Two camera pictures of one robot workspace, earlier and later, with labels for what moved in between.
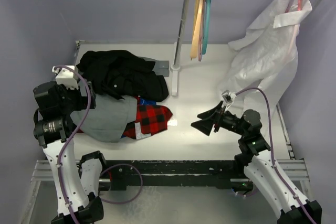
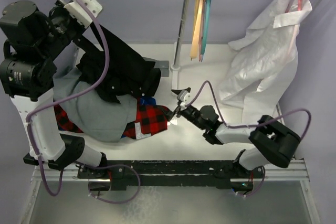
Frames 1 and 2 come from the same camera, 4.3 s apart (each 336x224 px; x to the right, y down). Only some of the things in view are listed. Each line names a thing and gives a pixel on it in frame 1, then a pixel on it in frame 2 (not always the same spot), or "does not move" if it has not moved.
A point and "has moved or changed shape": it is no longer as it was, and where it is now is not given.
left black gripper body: [72, 99] to [63, 28]
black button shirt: [124, 73] has moved or changed shape
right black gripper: [206, 125] to [169, 115]
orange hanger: [195, 46] does not move
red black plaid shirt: [151, 119] does not move
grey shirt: [107, 120] does not move
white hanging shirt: [266, 53] does not move
